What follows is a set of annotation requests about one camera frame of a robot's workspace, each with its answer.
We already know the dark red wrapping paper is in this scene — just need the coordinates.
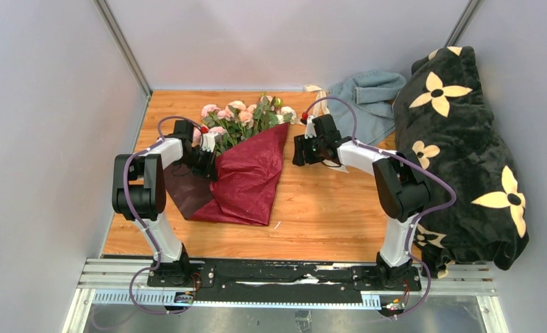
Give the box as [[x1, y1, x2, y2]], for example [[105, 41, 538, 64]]
[[164, 123, 289, 226]]

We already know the white rose stem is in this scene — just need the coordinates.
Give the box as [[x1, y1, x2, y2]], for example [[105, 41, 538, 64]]
[[276, 106, 298, 124]]

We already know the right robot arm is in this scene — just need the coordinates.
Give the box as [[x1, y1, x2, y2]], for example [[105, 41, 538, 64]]
[[292, 114, 431, 290]]

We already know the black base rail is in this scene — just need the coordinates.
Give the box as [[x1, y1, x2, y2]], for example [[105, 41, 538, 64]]
[[146, 257, 421, 305]]

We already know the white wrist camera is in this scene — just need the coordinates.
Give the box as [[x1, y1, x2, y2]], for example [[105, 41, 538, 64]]
[[301, 112, 317, 139], [200, 126, 225, 152]]

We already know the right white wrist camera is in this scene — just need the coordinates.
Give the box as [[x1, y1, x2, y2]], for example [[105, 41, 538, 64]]
[[301, 112, 317, 139]]

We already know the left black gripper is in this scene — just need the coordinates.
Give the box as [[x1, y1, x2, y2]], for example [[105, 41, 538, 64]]
[[178, 147, 218, 182]]

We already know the cream printed ribbon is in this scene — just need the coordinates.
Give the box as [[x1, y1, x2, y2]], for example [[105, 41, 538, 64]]
[[303, 85, 348, 173]]

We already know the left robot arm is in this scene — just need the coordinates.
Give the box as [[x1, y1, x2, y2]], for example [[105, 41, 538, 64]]
[[111, 116, 222, 287]]

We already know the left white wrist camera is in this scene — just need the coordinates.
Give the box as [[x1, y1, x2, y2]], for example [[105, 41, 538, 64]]
[[200, 126, 225, 152]]

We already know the pink rose stem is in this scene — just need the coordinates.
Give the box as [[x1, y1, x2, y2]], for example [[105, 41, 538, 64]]
[[201, 100, 257, 154]]

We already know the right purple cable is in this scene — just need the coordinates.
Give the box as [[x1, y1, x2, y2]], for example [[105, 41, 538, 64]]
[[303, 95, 458, 319]]

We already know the black flower-pattern blanket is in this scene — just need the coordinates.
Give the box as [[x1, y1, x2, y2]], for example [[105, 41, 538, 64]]
[[392, 46, 529, 278]]

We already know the blue towel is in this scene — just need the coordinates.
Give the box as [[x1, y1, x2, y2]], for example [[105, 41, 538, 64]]
[[328, 69, 406, 146]]

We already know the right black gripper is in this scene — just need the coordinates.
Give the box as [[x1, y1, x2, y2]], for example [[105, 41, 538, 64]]
[[292, 133, 326, 167]]

